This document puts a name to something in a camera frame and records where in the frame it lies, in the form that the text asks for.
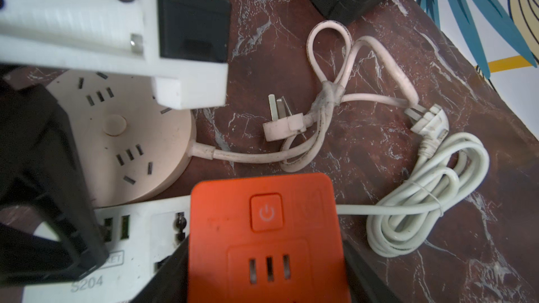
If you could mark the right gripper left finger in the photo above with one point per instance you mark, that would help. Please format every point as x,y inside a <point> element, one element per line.
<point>170,283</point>

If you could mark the white power strip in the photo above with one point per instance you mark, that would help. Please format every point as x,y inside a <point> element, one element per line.
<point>141,237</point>

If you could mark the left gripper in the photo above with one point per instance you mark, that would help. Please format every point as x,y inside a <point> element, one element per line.
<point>40,169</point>

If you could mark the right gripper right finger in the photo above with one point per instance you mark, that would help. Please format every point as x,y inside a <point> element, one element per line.
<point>365,285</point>

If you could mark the round pink power socket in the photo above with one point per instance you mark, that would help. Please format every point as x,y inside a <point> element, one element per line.
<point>130,147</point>

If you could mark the red plug adapter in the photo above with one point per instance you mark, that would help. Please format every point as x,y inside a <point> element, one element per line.
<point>266,239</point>

